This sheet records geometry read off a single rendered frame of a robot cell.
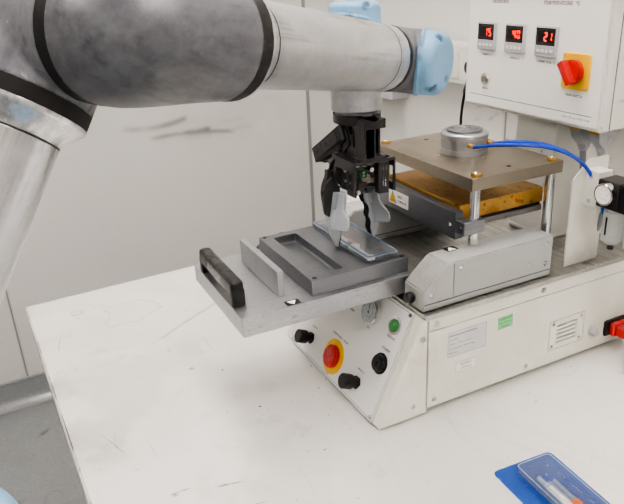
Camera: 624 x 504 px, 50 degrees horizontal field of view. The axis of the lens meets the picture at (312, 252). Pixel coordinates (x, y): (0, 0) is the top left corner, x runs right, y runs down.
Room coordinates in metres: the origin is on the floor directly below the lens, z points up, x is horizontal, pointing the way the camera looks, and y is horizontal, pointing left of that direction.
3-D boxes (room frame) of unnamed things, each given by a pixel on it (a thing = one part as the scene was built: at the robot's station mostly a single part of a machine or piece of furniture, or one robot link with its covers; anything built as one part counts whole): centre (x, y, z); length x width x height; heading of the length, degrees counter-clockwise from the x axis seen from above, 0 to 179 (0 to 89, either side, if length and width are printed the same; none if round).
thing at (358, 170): (0.98, -0.08, 1.15); 0.09 x 0.08 x 0.12; 26
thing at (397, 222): (1.19, -0.14, 0.96); 0.25 x 0.05 x 0.07; 115
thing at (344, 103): (0.99, -0.08, 1.23); 0.08 x 0.08 x 0.05
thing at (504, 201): (1.09, -0.27, 1.07); 0.22 x 0.17 x 0.10; 25
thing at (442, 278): (0.94, -0.25, 0.96); 0.26 x 0.05 x 0.07; 115
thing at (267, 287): (0.96, 0.01, 0.97); 0.30 x 0.22 x 0.08; 115
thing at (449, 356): (1.08, -0.26, 0.84); 0.53 x 0.37 x 0.17; 115
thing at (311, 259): (0.99, -0.03, 0.98); 0.20 x 0.17 x 0.03; 25
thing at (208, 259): (0.91, 0.14, 0.99); 0.15 x 0.02 x 0.04; 25
